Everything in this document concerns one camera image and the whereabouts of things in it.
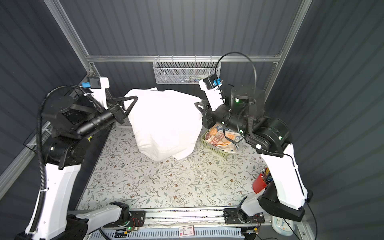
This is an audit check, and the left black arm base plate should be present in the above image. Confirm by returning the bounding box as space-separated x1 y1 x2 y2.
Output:
103 211 146 228

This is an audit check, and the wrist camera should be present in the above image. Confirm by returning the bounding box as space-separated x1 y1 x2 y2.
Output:
81 77 110 109
199 74 224 112

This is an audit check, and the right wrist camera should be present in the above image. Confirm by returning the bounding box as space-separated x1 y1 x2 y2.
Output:
199 74 224 112

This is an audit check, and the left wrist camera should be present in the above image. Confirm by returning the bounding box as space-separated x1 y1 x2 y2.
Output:
81 77 110 109

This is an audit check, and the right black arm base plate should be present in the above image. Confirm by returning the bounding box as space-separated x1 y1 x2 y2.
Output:
223 208 265 225

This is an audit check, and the red pen cup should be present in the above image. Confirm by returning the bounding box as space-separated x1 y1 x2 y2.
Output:
252 173 267 194

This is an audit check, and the white wire wall basket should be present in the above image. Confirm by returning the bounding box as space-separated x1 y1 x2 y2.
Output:
153 59 221 85

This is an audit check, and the black wire wall basket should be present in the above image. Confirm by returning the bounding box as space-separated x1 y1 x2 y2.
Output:
23 121 53 153

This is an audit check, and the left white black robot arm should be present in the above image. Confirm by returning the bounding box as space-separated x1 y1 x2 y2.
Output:
16 85 138 240

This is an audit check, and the white ventilated cable duct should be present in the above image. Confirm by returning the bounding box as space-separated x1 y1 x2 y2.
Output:
90 227 245 240

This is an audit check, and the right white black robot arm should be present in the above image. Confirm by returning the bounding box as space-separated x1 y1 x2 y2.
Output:
195 81 313 222

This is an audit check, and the white wall clock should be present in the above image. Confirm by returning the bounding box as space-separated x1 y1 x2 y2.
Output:
271 216 295 237

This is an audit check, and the green plastic towel basket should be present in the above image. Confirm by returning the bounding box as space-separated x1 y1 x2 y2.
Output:
201 126 239 159

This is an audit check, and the orange patterned towel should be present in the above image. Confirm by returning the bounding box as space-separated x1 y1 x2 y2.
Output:
204 124 242 153

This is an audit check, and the white terry towel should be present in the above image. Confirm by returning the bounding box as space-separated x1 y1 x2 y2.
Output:
126 88 203 162

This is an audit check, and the red white label card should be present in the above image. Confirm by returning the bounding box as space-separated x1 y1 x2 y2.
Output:
179 226 195 237

